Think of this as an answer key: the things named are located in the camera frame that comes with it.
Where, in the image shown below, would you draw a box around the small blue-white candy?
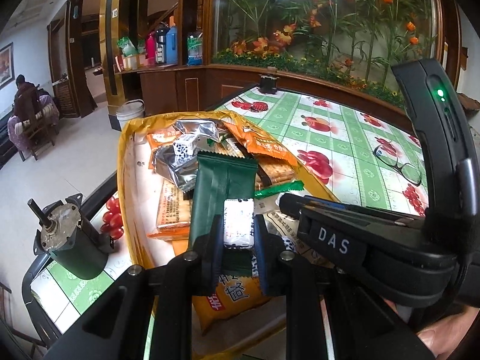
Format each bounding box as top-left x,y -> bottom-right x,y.
223,198 -> 255,250

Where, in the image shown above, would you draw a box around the flower display glass panel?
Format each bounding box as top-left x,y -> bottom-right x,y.
210,0 -> 451,109

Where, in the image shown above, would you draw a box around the framed wall picture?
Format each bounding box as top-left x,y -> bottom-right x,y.
0,42 -> 14,91

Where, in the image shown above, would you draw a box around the eyeglasses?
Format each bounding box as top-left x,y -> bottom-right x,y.
374,139 -> 424,187

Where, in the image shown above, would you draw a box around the green electric motor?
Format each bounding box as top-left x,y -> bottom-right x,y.
27,193 -> 115,280

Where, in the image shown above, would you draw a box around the green fruit print tablecloth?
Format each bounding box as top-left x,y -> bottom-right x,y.
30,84 -> 432,323

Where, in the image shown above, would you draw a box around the golden pillar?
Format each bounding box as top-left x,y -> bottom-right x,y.
99,0 -> 143,96

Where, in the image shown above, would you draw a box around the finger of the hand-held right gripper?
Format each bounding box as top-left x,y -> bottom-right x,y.
277,194 -> 426,230

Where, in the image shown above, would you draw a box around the small black motor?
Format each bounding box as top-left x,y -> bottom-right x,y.
259,67 -> 280,95

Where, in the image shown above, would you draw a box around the plain orange snack packet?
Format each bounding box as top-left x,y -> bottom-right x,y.
146,129 -> 181,173

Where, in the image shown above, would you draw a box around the black thermos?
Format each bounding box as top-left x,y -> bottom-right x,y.
155,25 -> 168,64

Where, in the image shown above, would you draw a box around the small silver foil packet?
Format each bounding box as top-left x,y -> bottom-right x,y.
176,118 -> 226,145

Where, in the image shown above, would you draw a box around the orange yellow snack packet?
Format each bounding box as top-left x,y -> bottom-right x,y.
191,274 -> 278,334

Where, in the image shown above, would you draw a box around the wooden shelf cabinet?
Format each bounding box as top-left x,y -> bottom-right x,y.
101,0 -> 211,121

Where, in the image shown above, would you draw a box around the clear cracker packet orange ends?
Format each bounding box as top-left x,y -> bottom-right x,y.
146,178 -> 194,241

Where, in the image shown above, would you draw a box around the yellow snack bag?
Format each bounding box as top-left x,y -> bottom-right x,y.
116,110 -> 338,346

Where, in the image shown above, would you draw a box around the black and white candy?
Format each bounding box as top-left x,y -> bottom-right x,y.
170,135 -> 197,156

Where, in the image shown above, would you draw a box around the large silver foil packet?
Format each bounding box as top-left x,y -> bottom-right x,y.
154,144 -> 199,194

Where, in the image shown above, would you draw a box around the person's right hand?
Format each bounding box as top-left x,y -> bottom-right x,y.
380,298 -> 480,360

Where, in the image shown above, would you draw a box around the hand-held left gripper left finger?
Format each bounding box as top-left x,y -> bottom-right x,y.
62,214 -> 226,360

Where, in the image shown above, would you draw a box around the dark green snack packet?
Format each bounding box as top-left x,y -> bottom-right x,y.
187,151 -> 259,252

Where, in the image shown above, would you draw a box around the green bag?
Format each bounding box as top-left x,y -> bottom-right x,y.
117,37 -> 139,58

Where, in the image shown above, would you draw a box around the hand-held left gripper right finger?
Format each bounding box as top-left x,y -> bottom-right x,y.
253,215 -> 424,360

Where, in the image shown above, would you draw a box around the white bucket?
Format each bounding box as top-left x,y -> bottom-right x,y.
116,99 -> 145,132

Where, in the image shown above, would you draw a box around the small bright green packet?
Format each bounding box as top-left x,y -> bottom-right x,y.
254,180 -> 305,199

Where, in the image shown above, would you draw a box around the blue thermos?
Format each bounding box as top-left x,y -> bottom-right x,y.
166,25 -> 179,64

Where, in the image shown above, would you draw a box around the wooden chair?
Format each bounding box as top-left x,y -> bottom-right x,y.
22,90 -> 57,162

